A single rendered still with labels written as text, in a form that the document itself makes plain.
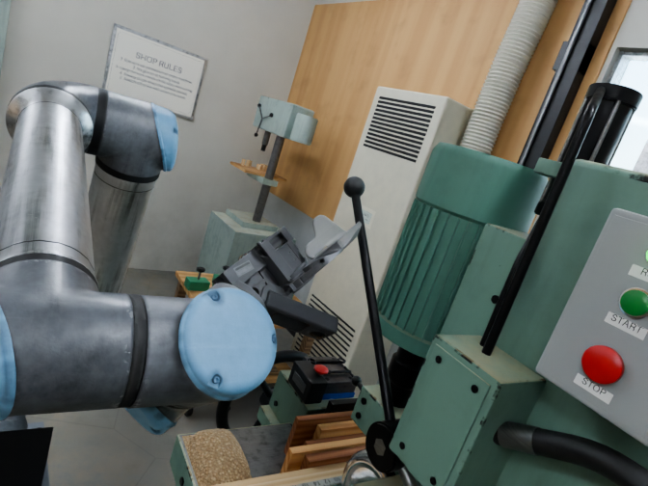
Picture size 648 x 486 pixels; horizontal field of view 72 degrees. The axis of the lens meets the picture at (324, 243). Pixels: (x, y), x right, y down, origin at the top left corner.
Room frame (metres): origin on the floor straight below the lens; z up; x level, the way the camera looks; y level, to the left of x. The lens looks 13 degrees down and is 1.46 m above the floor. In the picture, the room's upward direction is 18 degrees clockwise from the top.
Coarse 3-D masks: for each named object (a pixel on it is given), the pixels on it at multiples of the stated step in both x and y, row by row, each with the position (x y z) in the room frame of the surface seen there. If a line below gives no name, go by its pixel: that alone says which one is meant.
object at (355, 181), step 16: (352, 176) 0.72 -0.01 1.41; (352, 192) 0.71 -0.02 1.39; (368, 256) 0.65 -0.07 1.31; (368, 272) 0.63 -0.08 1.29; (368, 288) 0.62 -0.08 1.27; (368, 304) 0.61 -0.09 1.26; (384, 352) 0.57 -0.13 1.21; (384, 368) 0.56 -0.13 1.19; (384, 384) 0.55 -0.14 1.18; (384, 400) 0.54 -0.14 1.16; (368, 432) 0.52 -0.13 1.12; (384, 432) 0.50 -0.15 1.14; (368, 448) 0.51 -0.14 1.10; (384, 448) 0.49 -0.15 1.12; (384, 464) 0.48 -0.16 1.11; (400, 464) 0.48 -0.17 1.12
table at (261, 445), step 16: (256, 416) 0.86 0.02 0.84; (272, 416) 0.84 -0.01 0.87; (240, 432) 0.72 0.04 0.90; (256, 432) 0.74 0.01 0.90; (272, 432) 0.75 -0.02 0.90; (288, 432) 0.77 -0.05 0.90; (176, 448) 0.65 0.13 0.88; (256, 448) 0.69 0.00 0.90; (272, 448) 0.71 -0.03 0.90; (176, 464) 0.64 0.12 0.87; (256, 464) 0.66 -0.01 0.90; (272, 464) 0.67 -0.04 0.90; (176, 480) 0.62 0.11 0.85; (192, 480) 0.58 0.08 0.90
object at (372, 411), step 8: (360, 392) 0.72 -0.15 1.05; (368, 392) 0.71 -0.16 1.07; (376, 392) 0.71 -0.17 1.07; (360, 400) 0.72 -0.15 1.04; (368, 400) 0.70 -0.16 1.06; (376, 400) 0.69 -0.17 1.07; (360, 408) 0.71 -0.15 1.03; (368, 408) 0.70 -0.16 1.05; (376, 408) 0.68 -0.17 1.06; (400, 408) 0.69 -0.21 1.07; (352, 416) 0.72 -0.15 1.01; (360, 416) 0.70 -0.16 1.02; (368, 416) 0.69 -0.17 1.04; (376, 416) 0.68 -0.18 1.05; (384, 416) 0.67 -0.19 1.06; (400, 416) 0.67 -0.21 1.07; (360, 424) 0.70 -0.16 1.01; (368, 424) 0.69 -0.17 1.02
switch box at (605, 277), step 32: (608, 224) 0.38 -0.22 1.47; (640, 224) 0.36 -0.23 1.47; (608, 256) 0.37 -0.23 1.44; (640, 256) 0.35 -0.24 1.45; (576, 288) 0.38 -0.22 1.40; (608, 288) 0.36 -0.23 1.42; (576, 320) 0.37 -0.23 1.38; (640, 320) 0.34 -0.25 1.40; (544, 352) 0.38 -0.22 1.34; (576, 352) 0.36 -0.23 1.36; (640, 352) 0.33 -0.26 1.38; (576, 384) 0.35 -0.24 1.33; (608, 384) 0.34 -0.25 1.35; (640, 384) 0.32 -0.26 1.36; (608, 416) 0.33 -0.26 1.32; (640, 416) 0.31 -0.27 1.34
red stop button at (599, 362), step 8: (584, 352) 0.35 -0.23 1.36; (592, 352) 0.35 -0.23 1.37; (600, 352) 0.34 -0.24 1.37; (608, 352) 0.34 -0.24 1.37; (616, 352) 0.34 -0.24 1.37; (584, 360) 0.35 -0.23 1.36; (592, 360) 0.34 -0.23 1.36; (600, 360) 0.34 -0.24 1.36; (608, 360) 0.33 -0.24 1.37; (616, 360) 0.33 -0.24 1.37; (584, 368) 0.35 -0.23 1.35; (592, 368) 0.34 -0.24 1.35; (600, 368) 0.34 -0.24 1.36; (608, 368) 0.33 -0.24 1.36; (616, 368) 0.33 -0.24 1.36; (592, 376) 0.34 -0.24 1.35; (600, 376) 0.34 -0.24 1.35; (608, 376) 0.33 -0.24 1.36; (616, 376) 0.33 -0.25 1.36
